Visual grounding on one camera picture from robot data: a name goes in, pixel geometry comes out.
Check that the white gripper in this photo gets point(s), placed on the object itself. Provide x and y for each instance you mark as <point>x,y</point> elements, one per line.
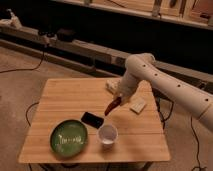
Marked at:
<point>124,92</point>

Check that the red pepper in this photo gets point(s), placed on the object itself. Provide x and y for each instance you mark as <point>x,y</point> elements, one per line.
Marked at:
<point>116,102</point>

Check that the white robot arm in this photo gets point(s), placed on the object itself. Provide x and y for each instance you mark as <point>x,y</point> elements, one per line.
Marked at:
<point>141,67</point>

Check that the green ceramic plate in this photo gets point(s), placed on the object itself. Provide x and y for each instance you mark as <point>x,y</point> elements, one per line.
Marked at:
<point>68,138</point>

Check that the white carton box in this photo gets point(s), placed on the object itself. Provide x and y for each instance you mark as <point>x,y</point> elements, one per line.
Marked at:
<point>112,85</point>

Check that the white sponge block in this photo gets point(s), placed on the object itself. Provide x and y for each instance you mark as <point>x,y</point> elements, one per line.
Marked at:
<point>138,105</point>

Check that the black smartphone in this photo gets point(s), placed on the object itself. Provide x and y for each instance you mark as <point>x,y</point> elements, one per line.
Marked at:
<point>92,120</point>

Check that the wooden table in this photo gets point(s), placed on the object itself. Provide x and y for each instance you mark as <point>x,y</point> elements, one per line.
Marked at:
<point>140,137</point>

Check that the black box on ledge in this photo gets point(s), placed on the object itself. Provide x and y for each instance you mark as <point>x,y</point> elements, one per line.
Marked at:
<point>65,35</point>

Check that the white object on ledge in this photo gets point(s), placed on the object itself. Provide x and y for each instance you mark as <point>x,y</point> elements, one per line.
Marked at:
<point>13,21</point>

